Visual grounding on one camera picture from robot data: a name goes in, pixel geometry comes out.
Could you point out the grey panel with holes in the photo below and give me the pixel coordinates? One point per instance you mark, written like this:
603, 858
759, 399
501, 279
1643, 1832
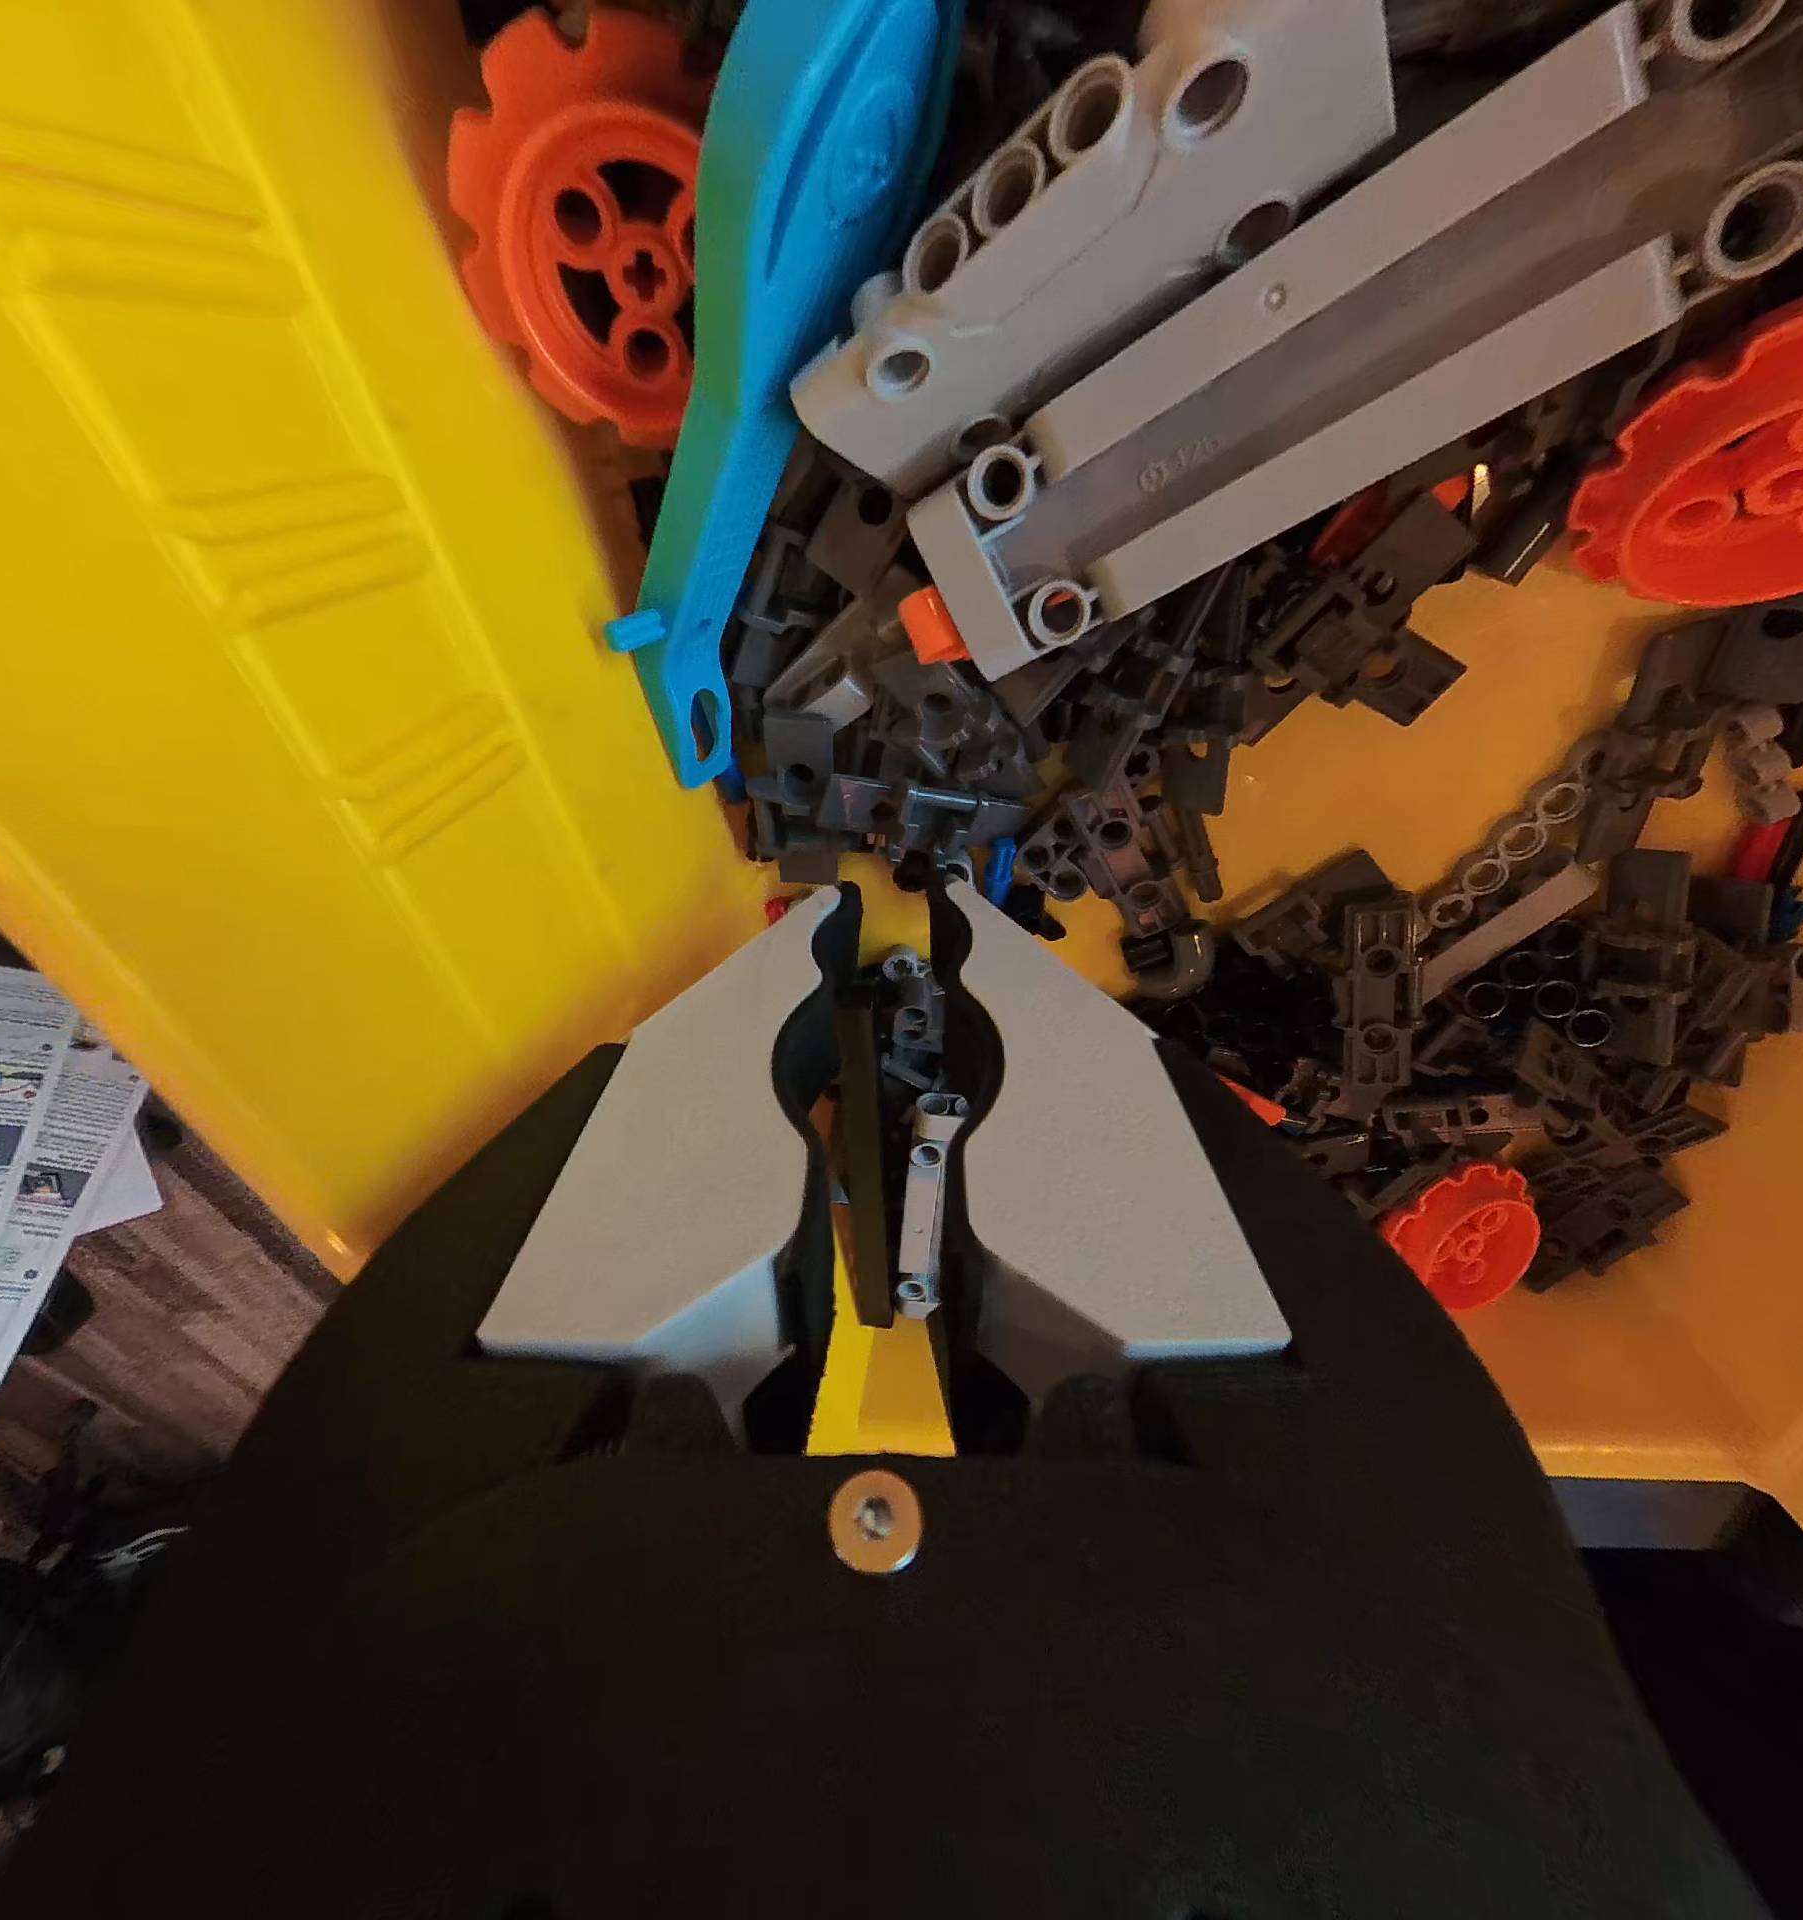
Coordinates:
1291, 90

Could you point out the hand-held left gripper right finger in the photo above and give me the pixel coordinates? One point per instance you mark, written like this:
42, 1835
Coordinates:
1111, 1201

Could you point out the pile of dark brick pieces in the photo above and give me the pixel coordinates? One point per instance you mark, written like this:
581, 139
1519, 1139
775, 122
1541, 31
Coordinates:
1291, 1020

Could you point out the yellow plastic bin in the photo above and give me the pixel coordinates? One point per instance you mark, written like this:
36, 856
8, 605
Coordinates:
315, 601

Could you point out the long grey motor block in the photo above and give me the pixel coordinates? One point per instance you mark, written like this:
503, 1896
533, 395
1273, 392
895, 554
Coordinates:
1365, 360

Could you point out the black beam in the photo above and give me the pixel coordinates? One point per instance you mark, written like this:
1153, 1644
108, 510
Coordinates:
863, 1170

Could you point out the short grey beam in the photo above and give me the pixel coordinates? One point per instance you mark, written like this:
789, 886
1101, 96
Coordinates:
931, 1201

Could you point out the small orange gear wheel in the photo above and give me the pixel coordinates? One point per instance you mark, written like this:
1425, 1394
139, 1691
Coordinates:
1463, 1231

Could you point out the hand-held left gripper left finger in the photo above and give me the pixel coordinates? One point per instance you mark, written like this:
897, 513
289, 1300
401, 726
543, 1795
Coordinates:
661, 1201

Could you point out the printed paper leaflet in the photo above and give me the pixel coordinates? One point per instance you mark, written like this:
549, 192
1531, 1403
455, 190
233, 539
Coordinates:
16, 1141

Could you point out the blue brick separator tool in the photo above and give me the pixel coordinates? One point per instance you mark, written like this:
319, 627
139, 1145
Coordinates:
811, 301

